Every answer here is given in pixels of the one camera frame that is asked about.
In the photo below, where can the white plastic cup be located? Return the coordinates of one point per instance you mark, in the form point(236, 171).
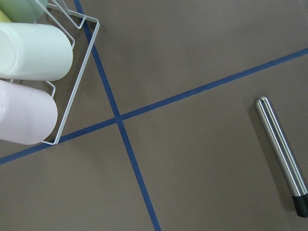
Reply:
point(34, 52)

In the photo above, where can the white wire cup rack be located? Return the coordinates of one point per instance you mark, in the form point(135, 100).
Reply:
point(82, 30)

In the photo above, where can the pink plastic cup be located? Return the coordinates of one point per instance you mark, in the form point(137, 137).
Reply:
point(27, 115)

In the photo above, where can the green plastic cup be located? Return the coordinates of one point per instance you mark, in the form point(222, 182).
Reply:
point(21, 11)

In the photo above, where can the steel muddler black tip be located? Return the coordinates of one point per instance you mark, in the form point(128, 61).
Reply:
point(284, 155)

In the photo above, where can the yellow plastic cup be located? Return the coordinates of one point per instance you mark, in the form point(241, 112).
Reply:
point(4, 18)

